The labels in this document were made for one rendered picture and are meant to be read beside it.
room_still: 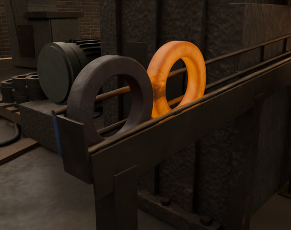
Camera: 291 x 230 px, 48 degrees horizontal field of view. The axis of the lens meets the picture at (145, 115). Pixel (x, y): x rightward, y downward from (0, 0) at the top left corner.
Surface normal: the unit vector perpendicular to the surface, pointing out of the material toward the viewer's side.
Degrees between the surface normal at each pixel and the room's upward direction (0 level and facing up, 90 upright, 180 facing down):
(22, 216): 0
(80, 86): 56
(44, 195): 0
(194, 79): 92
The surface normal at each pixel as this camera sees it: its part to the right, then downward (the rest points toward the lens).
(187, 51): 0.74, 0.19
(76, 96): -0.62, -0.16
